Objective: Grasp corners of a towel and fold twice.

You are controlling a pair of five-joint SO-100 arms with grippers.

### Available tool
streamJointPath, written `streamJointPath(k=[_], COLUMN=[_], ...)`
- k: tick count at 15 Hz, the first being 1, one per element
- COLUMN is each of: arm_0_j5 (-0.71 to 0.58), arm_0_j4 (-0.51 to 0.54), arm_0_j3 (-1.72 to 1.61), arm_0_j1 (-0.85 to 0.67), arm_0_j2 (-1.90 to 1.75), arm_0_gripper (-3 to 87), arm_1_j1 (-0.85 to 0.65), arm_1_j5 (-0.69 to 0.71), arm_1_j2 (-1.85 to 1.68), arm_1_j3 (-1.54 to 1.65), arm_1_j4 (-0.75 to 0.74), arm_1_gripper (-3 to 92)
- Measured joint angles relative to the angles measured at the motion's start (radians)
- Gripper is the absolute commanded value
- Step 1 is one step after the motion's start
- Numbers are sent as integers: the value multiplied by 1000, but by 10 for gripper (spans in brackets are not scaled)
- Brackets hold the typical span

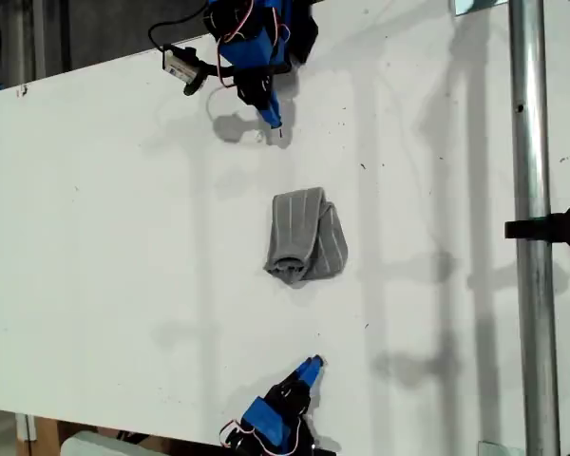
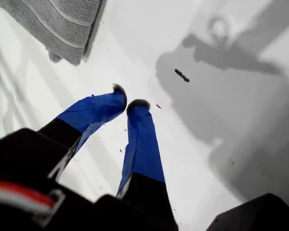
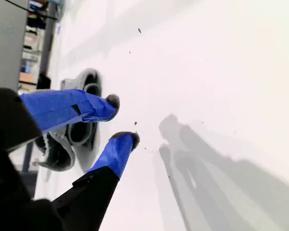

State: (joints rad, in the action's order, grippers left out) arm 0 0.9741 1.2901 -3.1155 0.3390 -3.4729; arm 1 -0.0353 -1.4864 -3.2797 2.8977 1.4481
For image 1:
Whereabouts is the steel post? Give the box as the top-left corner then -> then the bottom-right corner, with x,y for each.
507,0 -> 562,456

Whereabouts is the black camera stalk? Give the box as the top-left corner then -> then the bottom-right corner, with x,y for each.
182,56 -> 237,97

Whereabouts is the wooden table leg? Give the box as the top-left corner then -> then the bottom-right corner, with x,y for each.
16,412 -> 64,456

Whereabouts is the grey striped towel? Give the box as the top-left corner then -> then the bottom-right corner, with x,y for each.
263,187 -> 351,288

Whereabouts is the black camera cable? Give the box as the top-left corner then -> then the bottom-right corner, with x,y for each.
147,0 -> 211,51

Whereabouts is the black clamp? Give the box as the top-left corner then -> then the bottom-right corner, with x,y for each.
504,201 -> 570,253

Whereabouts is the white box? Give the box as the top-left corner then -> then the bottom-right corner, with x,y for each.
59,429 -> 177,456

